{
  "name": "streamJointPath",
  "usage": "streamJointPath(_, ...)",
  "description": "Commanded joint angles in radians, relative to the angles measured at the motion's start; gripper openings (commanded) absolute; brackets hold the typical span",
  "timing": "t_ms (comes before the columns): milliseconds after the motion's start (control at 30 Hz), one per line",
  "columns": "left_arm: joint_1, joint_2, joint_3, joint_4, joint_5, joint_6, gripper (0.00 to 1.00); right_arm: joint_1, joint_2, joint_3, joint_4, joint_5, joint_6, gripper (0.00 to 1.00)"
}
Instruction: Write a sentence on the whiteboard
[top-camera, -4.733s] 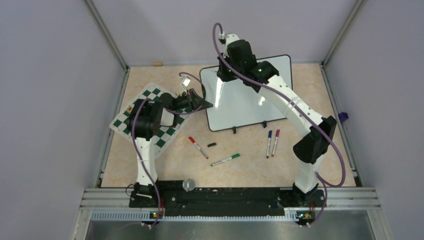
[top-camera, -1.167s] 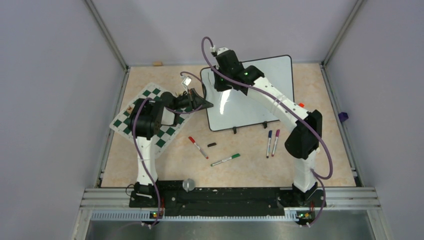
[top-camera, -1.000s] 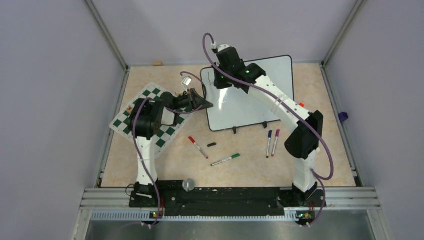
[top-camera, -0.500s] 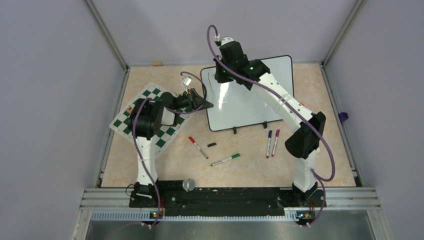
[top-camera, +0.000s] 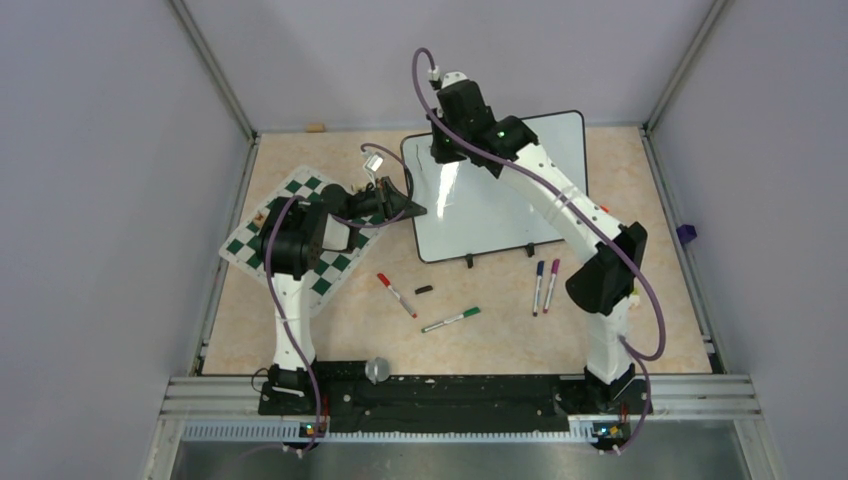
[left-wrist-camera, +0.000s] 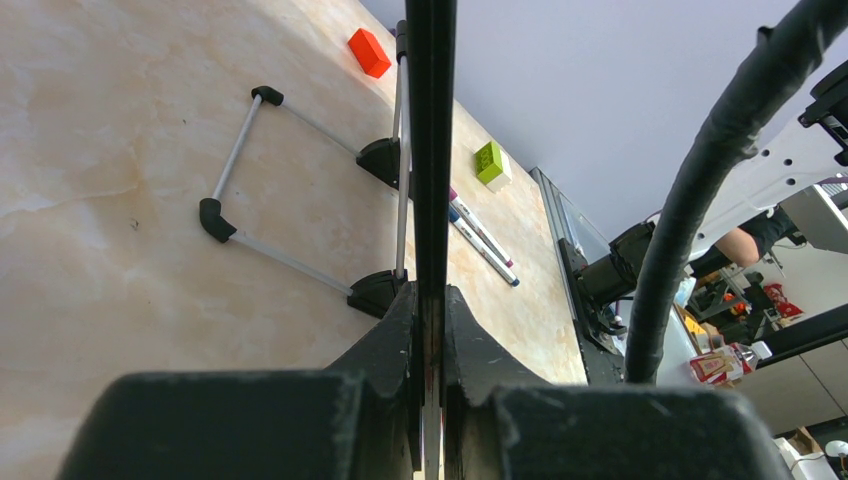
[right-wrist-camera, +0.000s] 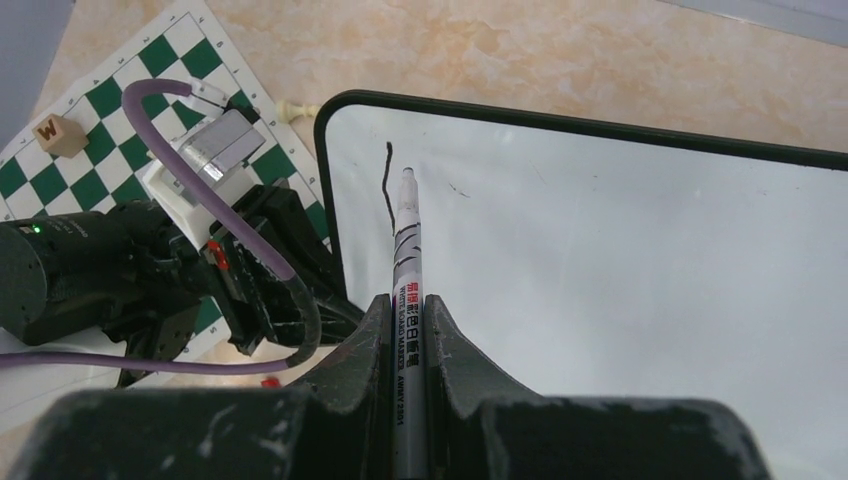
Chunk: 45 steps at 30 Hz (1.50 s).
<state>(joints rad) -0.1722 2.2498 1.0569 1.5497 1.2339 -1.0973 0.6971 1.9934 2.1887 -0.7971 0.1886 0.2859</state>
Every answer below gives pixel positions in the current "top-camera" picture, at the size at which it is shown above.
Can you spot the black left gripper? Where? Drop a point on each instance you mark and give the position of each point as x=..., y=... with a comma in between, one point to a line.
x=389, y=200

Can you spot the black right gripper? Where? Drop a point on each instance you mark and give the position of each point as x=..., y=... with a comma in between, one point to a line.
x=441, y=155

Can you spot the white whiteboard black frame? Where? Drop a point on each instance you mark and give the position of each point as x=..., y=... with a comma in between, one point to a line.
x=469, y=212

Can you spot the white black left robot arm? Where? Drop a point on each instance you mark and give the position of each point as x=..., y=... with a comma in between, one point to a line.
x=292, y=373

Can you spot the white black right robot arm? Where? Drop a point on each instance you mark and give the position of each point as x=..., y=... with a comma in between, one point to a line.
x=464, y=127

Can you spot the red capped marker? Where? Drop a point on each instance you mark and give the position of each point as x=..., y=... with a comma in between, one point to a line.
x=402, y=301

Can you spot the green capped marker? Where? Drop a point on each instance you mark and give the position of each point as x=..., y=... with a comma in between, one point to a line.
x=448, y=321

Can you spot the small wooden block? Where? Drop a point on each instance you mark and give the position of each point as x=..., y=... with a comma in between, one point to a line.
x=316, y=127

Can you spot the blue capped marker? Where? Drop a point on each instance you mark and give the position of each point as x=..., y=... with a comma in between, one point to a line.
x=537, y=287

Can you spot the pink capped marker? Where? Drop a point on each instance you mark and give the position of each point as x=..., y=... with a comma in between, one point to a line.
x=551, y=284

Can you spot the green white chess mat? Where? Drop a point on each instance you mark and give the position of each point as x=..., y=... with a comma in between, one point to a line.
x=313, y=231

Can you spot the purple block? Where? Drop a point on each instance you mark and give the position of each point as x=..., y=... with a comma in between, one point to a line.
x=686, y=233

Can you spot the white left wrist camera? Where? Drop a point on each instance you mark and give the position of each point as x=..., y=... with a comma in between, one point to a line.
x=373, y=161

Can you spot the aluminium frame rail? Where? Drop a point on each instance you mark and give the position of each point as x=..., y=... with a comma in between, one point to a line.
x=225, y=408

